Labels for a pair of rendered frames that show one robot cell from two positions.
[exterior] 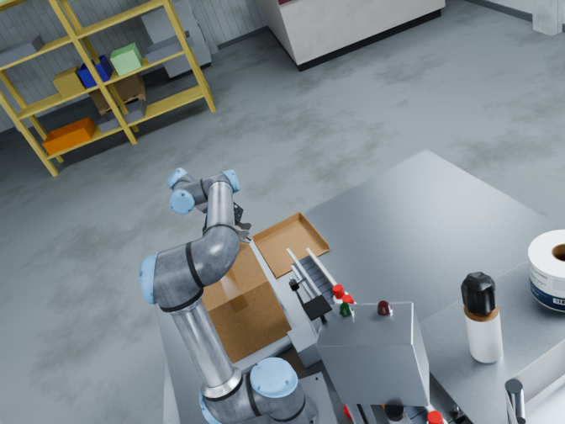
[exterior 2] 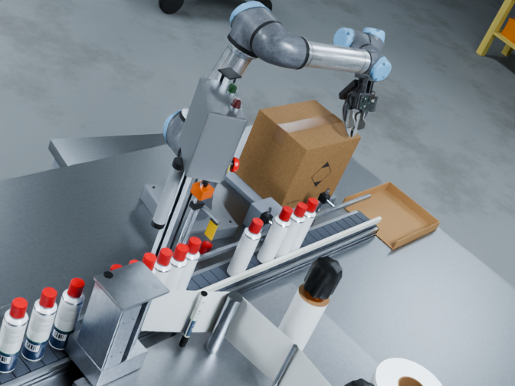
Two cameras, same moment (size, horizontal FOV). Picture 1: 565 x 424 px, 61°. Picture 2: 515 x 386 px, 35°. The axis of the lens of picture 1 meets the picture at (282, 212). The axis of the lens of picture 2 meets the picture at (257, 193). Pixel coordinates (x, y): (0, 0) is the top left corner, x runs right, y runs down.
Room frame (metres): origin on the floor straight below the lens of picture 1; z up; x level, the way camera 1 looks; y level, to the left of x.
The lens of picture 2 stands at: (-0.64, -1.32, 2.37)
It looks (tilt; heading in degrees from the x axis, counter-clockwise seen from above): 32 degrees down; 41
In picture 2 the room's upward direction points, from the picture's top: 24 degrees clockwise
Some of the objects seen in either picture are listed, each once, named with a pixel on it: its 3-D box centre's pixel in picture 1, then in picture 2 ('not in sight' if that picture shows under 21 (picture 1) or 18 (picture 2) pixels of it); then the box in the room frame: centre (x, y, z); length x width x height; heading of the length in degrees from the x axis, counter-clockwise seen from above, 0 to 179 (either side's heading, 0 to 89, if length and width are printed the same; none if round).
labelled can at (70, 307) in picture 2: not in sight; (68, 313); (0.21, -0.20, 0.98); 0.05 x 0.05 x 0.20
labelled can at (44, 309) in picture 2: not in sight; (41, 324); (0.13, -0.22, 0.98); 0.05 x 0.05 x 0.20
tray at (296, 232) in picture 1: (288, 242); (391, 214); (1.67, 0.03, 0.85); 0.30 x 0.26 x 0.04; 9
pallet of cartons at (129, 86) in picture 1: (114, 80); not in sight; (8.05, 1.71, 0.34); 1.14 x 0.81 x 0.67; 178
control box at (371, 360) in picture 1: (375, 353); (211, 129); (0.57, -0.06, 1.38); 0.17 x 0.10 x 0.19; 64
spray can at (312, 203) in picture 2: (345, 309); (301, 226); (1.07, -0.07, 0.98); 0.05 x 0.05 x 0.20
